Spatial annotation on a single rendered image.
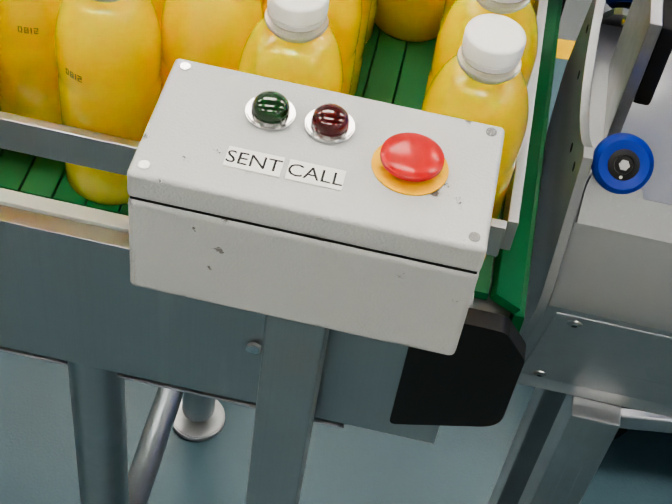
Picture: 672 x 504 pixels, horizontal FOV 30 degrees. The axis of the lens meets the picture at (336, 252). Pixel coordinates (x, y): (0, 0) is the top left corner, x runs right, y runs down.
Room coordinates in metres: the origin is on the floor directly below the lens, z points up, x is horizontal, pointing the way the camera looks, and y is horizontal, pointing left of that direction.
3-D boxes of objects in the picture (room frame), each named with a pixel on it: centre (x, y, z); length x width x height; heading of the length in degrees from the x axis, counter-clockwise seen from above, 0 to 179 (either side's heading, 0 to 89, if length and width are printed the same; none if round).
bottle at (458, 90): (0.62, -0.08, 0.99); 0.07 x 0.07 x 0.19
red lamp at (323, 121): (0.52, 0.02, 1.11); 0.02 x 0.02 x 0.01
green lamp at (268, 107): (0.52, 0.05, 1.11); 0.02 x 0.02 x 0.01
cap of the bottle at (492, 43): (0.62, -0.08, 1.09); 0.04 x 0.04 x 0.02
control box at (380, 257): (0.50, 0.02, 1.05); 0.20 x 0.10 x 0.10; 86
